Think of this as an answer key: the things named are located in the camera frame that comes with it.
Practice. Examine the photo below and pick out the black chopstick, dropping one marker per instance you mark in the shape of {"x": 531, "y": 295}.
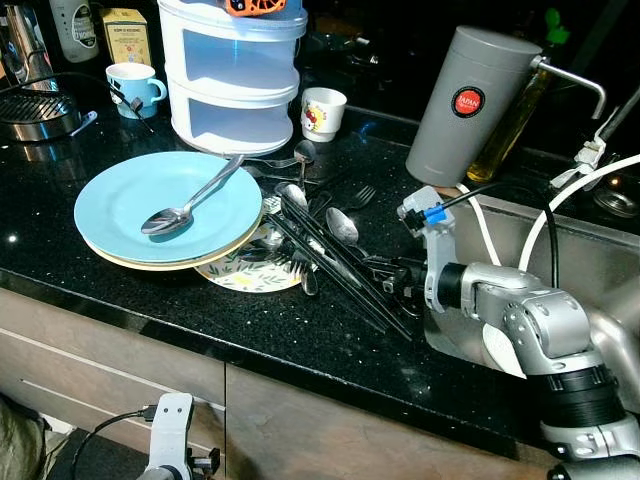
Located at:
{"x": 335, "y": 275}
{"x": 350, "y": 262}
{"x": 342, "y": 268}
{"x": 328, "y": 280}

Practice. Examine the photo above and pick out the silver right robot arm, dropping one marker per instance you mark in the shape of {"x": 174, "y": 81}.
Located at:
{"x": 560, "y": 330}

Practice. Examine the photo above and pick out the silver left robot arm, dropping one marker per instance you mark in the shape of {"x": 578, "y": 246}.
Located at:
{"x": 160, "y": 473}

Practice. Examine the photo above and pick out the steel kitchen faucet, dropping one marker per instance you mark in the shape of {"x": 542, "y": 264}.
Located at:
{"x": 592, "y": 155}

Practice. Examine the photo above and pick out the small steel spoon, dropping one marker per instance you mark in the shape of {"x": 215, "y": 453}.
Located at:
{"x": 305, "y": 152}
{"x": 293, "y": 197}
{"x": 342, "y": 226}

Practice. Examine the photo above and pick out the steel fork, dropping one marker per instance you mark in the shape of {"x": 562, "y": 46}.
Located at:
{"x": 360, "y": 197}

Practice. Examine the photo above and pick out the thin white filter tube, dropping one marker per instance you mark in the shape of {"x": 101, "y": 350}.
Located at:
{"x": 480, "y": 225}

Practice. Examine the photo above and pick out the floral patterned plate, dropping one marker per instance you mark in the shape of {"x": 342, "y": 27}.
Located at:
{"x": 250, "y": 275}

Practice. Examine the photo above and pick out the brown cabinet door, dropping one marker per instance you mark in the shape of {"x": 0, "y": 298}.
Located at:
{"x": 350, "y": 440}

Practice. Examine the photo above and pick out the deep brown drawer front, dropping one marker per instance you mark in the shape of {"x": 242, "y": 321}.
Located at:
{"x": 80, "y": 385}

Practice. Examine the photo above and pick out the white printed mug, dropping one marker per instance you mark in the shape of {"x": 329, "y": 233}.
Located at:
{"x": 325, "y": 115}

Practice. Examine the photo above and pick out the glass oil bottle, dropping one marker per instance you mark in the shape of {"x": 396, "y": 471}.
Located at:
{"x": 500, "y": 140}

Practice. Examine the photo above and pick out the grey cylindrical water filter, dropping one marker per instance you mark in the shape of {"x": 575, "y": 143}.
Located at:
{"x": 460, "y": 120}

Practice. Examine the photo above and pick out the shallow brown drawer front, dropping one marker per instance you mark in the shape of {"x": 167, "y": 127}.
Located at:
{"x": 90, "y": 335}

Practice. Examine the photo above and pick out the person's leg camouflage trousers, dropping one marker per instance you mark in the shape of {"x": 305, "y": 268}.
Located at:
{"x": 18, "y": 445}

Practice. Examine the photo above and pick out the stainless steel sink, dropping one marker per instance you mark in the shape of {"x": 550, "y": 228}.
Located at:
{"x": 600, "y": 290}

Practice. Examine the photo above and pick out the cream dinner plate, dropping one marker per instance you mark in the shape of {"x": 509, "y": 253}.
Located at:
{"x": 175, "y": 268}

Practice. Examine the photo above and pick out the round steel counter cap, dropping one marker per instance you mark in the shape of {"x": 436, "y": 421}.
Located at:
{"x": 617, "y": 203}

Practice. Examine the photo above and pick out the white tiered storage container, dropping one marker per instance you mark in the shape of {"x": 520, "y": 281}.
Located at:
{"x": 175, "y": 100}

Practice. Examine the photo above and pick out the light blue dinner plate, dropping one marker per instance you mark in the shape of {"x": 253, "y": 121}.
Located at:
{"x": 120, "y": 200}

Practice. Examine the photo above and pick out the orange black gadget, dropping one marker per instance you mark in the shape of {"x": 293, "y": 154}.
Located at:
{"x": 255, "y": 7}

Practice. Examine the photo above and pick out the green plastic figure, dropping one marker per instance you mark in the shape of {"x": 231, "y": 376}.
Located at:
{"x": 557, "y": 28}

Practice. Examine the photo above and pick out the light blue mug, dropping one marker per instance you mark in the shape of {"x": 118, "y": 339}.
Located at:
{"x": 130, "y": 92}

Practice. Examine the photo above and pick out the yellow cardboard box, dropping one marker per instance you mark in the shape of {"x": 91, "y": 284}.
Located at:
{"x": 125, "y": 40}

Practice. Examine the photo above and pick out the round steel pan black grate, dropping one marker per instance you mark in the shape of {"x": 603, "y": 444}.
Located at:
{"x": 35, "y": 120}

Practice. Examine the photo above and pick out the grey labelled bottle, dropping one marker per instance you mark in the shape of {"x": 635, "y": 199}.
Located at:
{"x": 75, "y": 30}

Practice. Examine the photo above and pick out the steel kettle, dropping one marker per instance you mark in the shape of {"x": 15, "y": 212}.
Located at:
{"x": 25, "y": 45}

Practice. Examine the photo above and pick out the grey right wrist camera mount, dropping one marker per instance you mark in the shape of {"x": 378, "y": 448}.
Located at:
{"x": 435, "y": 240}

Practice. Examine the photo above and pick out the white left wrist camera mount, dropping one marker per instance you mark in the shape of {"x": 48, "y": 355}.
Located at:
{"x": 170, "y": 425}

